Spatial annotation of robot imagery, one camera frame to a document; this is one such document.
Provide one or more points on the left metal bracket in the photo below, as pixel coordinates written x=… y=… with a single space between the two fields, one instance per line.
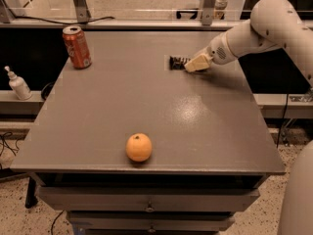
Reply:
x=82 y=11

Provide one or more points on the white pump bottle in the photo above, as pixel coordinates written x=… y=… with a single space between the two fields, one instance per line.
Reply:
x=18 y=85

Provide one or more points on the drawer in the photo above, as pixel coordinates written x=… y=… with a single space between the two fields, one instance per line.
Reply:
x=147 y=199
x=156 y=221

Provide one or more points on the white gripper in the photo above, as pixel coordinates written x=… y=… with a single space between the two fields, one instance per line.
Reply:
x=217 y=52

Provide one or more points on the right metal bracket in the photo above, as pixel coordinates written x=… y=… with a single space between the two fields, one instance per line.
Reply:
x=207 y=11

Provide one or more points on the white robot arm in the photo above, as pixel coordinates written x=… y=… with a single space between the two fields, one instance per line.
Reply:
x=273 y=24

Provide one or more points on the top drawer front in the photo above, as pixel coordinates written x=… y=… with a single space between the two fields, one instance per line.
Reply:
x=147 y=199

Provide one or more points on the grey drawer cabinet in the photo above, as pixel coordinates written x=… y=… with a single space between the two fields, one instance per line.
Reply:
x=206 y=129

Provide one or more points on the metal bracket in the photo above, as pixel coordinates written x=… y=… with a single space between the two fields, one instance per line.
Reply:
x=207 y=11
x=82 y=11

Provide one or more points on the red soda can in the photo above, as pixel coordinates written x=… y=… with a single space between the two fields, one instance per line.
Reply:
x=77 y=47

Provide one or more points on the black rxbar chocolate wrapper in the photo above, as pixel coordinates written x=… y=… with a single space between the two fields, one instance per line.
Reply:
x=178 y=63

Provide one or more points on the orange fruit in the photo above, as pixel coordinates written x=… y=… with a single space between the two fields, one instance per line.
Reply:
x=139 y=147

